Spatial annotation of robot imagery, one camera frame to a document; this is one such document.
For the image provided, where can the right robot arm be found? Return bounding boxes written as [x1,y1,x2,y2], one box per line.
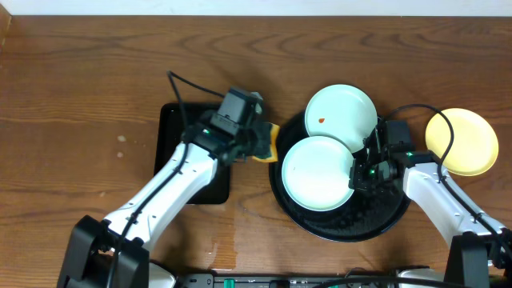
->
[349,121,511,287]

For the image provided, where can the yellow plate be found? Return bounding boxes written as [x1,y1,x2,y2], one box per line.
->
[425,108,499,176]

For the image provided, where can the black rectangular tray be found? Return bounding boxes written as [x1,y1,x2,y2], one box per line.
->
[154,102,231,205]

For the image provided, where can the light blue plate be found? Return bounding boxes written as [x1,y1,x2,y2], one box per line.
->
[282,136,354,212]
[304,84,378,153]

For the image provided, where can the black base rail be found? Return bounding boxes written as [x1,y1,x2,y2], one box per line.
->
[171,272,401,288]

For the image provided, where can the black round tray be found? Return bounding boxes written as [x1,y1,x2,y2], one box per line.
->
[269,111,410,242]

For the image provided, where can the green and yellow sponge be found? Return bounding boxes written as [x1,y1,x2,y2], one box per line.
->
[252,122,280,163]

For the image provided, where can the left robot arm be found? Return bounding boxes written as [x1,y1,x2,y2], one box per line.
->
[58,87,277,287]

